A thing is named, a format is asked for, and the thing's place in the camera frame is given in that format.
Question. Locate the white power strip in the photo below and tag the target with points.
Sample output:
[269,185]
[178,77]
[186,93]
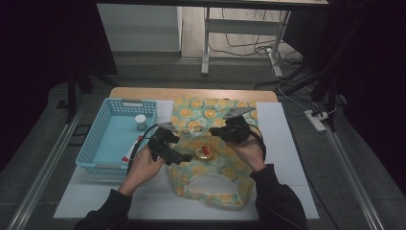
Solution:
[314,120]

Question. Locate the white-legged desk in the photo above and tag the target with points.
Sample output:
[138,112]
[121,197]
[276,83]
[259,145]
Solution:
[242,26]

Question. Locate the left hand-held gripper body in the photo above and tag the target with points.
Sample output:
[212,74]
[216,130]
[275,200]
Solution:
[161,142]

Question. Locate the orange flower print cloth bag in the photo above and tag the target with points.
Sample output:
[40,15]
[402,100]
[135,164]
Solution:
[210,179]

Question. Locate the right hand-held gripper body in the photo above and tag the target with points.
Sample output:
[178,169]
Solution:
[237,127]

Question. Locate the white cabinet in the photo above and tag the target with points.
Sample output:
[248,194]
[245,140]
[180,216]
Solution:
[139,27]

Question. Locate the person's left hand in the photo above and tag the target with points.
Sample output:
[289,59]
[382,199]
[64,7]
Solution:
[142,169]

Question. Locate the white table mat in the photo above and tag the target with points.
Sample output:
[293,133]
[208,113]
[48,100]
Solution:
[281,143]

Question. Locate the black metal stand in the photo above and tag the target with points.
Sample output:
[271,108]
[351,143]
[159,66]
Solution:
[330,80]
[72,92]

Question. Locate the red and white tube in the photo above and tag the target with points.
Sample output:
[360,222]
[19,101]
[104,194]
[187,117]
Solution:
[127,157]

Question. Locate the round red-orange snack packet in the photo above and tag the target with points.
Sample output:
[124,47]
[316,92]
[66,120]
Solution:
[204,154]

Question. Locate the small white capped bottle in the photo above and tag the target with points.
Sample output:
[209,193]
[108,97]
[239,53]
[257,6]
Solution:
[140,121]

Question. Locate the person's right hand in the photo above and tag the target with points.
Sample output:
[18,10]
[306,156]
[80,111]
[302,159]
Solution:
[250,156]

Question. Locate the aluminium rail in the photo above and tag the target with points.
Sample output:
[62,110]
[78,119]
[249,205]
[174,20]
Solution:
[352,179]
[44,166]

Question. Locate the light blue plastic basket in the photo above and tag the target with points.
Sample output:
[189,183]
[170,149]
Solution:
[108,150]

